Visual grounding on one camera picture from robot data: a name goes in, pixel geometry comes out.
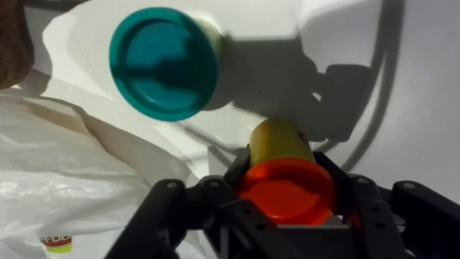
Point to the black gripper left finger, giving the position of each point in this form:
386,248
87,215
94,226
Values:
225,225

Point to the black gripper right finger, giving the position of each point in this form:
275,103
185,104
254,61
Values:
398,221

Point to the translucent white plastic bag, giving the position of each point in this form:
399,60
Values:
73,182

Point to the container with teal lid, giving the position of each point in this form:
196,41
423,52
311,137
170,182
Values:
163,65

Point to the brown plush moose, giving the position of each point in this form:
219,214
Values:
15,44

